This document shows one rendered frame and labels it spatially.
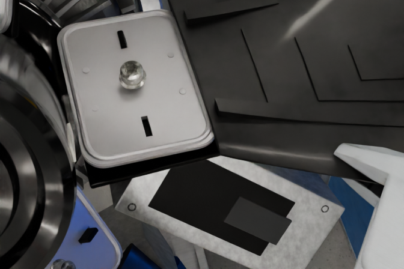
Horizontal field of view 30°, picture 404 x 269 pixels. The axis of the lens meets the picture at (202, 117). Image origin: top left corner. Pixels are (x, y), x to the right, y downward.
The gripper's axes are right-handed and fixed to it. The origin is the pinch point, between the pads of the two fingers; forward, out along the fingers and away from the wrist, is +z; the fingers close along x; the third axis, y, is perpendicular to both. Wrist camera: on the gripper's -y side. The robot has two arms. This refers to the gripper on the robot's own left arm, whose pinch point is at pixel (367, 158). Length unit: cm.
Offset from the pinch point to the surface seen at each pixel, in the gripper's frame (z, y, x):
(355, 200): 7, -27, 95
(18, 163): 11.3, 10.8, -5.5
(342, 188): 11, -29, 100
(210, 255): 27, -8, 119
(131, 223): 14.4, 7.0, 22.5
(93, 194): 19.4, 6.7, 25.0
